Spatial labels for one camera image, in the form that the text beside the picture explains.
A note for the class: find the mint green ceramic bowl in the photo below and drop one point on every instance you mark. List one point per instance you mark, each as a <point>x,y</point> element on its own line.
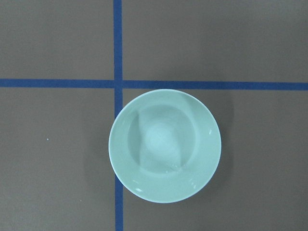
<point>164,146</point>

